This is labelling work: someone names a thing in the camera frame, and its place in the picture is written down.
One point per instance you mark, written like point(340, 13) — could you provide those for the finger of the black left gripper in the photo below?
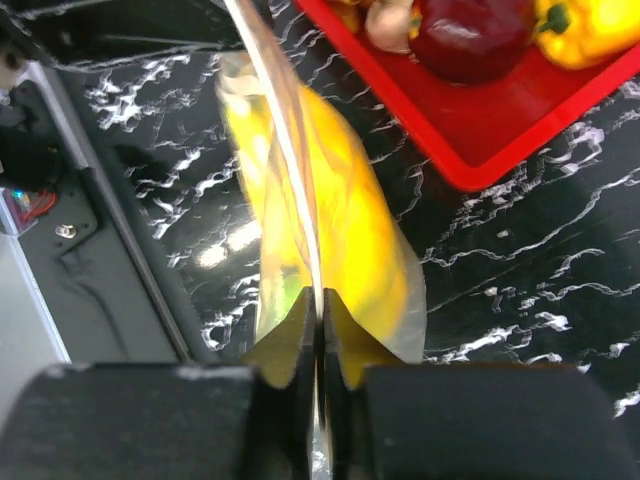
point(88, 36)

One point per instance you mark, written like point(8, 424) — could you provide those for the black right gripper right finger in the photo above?
point(388, 419)

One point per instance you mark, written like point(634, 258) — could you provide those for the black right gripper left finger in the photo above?
point(251, 419)

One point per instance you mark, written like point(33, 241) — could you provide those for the yellow banana bunch toy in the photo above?
point(361, 252)

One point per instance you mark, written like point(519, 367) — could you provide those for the polka dot zip bag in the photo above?
point(263, 69)

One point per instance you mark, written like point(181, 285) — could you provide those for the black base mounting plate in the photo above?
point(103, 279)

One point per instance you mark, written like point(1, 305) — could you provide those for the red plastic fruit bin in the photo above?
point(476, 134)

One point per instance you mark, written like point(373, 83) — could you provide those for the beige garlic toy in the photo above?
point(387, 25)

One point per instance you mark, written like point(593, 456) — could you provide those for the dark purple plum toy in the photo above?
point(470, 41)

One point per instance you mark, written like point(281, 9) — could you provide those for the yellow bell pepper toy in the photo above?
point(579, 34)

